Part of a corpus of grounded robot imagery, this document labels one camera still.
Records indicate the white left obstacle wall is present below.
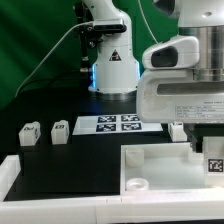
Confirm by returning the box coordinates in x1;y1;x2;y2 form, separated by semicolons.
0;155;21;202

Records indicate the white square table top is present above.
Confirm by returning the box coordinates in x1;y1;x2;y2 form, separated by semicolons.
120;142;210;195

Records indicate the white front obstacle wall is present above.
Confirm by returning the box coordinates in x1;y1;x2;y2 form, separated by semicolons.
0;189;224;224

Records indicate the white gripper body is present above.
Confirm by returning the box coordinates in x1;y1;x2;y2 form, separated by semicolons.
136;70;224;123

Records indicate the white obstacle wall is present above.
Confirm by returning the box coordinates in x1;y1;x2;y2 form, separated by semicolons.
0;155;21;202
0;189;224;224

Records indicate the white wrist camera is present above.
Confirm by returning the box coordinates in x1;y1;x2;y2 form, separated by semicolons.
142;35;200;70

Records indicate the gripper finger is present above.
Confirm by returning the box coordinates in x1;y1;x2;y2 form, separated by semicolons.
184;124;203;153

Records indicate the black camera on stand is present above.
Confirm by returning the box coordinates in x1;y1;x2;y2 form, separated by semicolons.
92;19;126;34

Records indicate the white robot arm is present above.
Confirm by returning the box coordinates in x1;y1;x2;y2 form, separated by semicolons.
83;0;224;152

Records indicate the white cable right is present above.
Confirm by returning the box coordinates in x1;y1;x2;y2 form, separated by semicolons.
137;0;161;45

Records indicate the white marker sheet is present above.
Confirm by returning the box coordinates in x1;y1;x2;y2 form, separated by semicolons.
73;114;163;135

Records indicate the white cable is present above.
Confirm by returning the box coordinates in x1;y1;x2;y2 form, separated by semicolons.
14;21;95;98
137;0;161;45

